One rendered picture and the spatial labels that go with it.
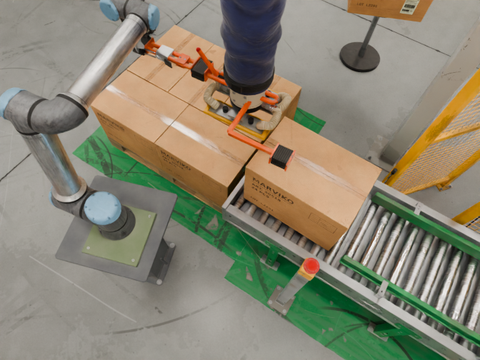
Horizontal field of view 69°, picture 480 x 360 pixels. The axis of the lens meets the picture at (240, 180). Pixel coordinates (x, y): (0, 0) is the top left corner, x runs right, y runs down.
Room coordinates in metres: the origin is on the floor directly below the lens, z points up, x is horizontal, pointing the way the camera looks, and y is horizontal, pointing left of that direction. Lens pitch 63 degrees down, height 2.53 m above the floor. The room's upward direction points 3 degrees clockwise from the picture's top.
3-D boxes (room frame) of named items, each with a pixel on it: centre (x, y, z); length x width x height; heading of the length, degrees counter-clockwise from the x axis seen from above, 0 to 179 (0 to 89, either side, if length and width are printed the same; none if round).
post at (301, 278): (0.36, -0.33, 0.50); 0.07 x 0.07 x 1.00; 59
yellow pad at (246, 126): (1.04, 0.02, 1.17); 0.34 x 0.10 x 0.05; 64
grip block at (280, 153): (0.76, -0.17, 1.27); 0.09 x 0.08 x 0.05; 154
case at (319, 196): (0.89, -0.39, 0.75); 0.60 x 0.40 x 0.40; 58
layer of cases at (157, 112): (1.68, 0.34, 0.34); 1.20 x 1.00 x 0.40; 59
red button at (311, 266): (0.36, -0.33, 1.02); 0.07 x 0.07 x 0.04
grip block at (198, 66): (1.23, 0.21, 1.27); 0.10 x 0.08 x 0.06; 154
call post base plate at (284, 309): (0.36, -0.33, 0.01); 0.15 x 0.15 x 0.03; 59
